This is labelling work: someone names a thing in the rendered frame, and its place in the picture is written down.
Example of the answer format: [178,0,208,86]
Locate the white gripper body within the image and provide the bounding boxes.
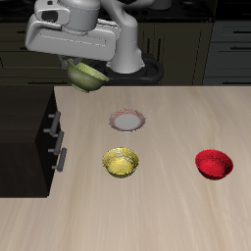
[25,14,123,63]

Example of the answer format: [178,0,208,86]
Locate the green bowl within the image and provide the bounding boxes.
[67,58,111,94]

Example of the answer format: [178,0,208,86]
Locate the dark wooden cabinet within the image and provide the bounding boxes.
[0,85,69,199]

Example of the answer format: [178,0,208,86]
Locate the yellow bowl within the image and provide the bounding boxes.
[101,147,141,179]

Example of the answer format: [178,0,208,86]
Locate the red bowl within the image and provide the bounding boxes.
[194,149,234,181]

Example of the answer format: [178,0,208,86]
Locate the white plate with pink rim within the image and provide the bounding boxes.
[108,108,147,133]

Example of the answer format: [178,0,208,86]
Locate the dark kitchen cupboards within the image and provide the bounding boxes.
[0,0,251,87]

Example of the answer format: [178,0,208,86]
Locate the grey cabinet handle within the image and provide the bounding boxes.
[47,130,66,156]
[42,110,63,135]
[51,147,69,173]

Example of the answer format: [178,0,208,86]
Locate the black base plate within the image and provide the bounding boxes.
[87,53,165,87]

